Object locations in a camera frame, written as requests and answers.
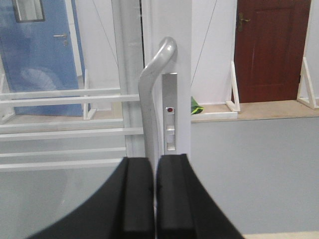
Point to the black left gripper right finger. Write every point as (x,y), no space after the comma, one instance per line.
(185,210)

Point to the brown wooden door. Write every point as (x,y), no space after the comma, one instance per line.
(269,48)

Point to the blue door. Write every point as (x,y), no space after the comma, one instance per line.
(35,46)

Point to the white sliding glass door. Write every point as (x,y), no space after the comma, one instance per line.
(57,148)

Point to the silver door lock plate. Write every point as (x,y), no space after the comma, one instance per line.
(169,104)

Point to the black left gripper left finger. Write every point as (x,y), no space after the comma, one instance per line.
(122,208)

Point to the silver door handle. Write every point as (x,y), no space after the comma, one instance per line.
(147,81)

